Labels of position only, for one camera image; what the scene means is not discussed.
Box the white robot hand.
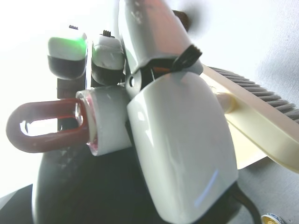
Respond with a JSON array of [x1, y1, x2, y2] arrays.
[[31, 0, 261, 224]]

